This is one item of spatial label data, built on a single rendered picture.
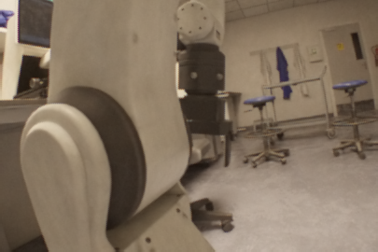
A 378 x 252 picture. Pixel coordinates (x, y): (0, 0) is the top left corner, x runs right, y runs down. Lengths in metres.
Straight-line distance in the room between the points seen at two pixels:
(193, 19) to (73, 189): 0.33
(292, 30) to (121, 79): 5.97
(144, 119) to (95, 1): 0.12
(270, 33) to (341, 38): 1.68
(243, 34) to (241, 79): 1.12
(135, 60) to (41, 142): 0.11
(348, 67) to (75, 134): 6.04
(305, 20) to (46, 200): 6.16
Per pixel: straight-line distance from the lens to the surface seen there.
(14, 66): 1.34
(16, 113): 0.81
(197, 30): 0.42
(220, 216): 1.31
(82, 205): 0.20
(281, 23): 6.17
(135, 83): 0.22
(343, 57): 6.12
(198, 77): 0.43
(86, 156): 0.19
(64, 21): 0.28
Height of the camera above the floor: 0.64
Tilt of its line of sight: 1 degrees up
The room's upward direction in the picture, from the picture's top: 9 degrees counter-clockwise
